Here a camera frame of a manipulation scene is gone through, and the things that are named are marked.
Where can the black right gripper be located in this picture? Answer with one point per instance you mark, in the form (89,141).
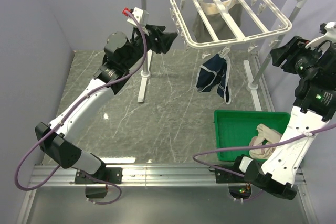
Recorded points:
(291,51)

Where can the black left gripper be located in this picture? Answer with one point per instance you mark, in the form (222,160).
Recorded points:
(165,41)

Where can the white clip hanger frame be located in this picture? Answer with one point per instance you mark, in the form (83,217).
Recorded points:
(223,9)

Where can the navy blue underwear white trim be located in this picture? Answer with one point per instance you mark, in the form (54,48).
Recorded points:
(214,73)

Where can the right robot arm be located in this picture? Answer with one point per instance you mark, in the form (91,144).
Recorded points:
(314,107)

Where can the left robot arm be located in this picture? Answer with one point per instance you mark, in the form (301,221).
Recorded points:
(59,134)

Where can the grey beige hanging underwear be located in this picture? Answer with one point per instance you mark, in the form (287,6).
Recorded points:
(219,26)

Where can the beige cloth in tray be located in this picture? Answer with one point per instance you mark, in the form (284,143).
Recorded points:
(266,136)

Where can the green plastic tray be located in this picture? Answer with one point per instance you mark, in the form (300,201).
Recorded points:
(237,128)

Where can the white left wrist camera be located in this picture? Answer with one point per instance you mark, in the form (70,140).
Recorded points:
(140,15)

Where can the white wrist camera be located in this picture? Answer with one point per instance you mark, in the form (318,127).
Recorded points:
(140,15)
(328,34)

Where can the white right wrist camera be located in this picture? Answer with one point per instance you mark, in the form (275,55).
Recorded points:
(328,34)

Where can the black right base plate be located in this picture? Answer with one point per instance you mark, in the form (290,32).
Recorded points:
(223,177)

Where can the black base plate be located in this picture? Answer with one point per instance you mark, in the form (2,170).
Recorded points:
(223,177)
(106,174)

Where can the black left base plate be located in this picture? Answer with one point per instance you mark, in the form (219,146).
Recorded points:
(106,174)

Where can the aluminium mounting rail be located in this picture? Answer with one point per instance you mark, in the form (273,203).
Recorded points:
(147,175)

